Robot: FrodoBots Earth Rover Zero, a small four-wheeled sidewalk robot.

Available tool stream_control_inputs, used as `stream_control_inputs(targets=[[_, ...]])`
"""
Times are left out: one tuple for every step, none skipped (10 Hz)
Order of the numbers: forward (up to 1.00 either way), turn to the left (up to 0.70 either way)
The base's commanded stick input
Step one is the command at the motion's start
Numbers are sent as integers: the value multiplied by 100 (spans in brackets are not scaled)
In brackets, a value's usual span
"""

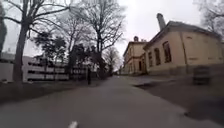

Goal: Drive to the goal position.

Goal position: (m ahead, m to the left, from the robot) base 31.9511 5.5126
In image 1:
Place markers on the small bare tree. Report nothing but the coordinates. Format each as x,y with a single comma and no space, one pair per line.
111,58

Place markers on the yellow building with short chimney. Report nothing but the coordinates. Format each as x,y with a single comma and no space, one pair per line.
133,58

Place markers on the dark pole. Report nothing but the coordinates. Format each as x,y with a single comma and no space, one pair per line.
89,76

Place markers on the large bare tree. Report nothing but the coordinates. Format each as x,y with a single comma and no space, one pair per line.
100,36

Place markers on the grey asphalt road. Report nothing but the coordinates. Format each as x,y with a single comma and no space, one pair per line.
110,103

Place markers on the dark pine tree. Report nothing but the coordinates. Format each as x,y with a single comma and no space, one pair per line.
51,46

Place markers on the white multi-storey building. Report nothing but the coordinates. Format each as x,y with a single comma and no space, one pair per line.
43,70

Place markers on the robot's own part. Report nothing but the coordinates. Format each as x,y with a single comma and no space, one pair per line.
72,125

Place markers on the yellow building with tall chimney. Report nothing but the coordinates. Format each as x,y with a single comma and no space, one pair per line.
186,50

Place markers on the dark bare ground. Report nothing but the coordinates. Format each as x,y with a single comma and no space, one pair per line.
190,98
33,90

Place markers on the dark box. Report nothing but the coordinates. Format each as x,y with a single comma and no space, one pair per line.
201,75

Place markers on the thick-trunked bare tree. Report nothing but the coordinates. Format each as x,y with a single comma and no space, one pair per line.
20,53

